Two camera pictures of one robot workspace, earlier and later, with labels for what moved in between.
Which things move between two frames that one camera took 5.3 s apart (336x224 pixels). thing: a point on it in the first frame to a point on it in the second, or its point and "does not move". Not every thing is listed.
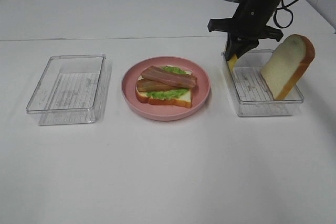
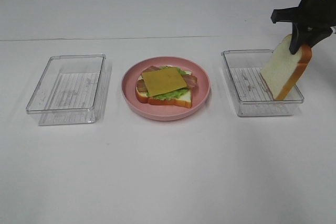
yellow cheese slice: x=232 y=62 to x=163 y=81
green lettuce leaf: x=167 y=94 does not move
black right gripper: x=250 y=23 to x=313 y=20
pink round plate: x=200 y=92 does not move
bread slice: x=184 y=100 does not move
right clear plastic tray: x=250 y=94 does not move
